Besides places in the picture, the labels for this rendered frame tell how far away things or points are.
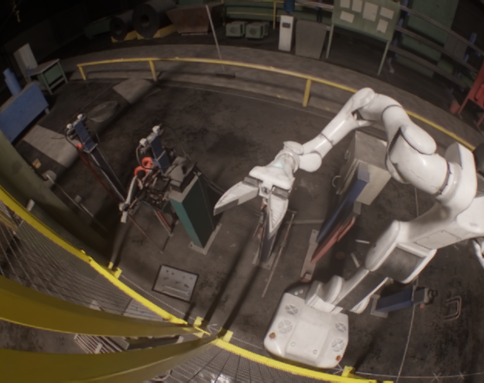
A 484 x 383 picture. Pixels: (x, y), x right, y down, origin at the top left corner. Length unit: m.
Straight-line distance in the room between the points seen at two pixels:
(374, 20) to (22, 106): 8.23
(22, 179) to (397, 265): 2.01
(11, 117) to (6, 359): 5.93
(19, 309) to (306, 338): 1.49
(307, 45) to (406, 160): 5.35
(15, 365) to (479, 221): 0.82
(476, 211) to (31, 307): 0.94
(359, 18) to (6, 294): 5.96
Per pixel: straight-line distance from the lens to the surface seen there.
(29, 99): 6.17
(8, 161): 1.61
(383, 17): 5.84
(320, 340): 1.61
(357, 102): 0.71
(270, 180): 0.48
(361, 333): 2.08
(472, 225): 0.65
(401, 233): 0.76
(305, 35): 5.65
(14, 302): 0.38
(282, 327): 1.48
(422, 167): 0.47
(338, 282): 1.16
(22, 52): 9.81
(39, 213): 1.69
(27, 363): 0.25
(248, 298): 1.84
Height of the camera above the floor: 1.83
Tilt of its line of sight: 55 degrees down
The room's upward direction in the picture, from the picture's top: 2 degrees counter-clockwise
